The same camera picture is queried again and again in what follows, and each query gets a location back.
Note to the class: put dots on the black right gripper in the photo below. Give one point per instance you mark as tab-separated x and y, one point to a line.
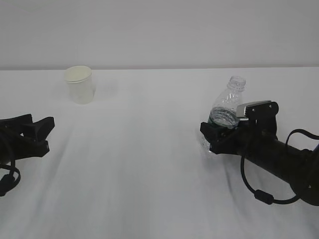
224	140

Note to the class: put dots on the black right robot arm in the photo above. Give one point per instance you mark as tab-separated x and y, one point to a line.
258	143

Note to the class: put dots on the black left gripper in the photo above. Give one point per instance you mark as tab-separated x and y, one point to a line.
33	142

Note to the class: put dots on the white paper cup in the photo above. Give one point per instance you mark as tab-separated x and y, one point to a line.
80	85

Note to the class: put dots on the clear water bottle green label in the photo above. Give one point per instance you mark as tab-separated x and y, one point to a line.
222	117

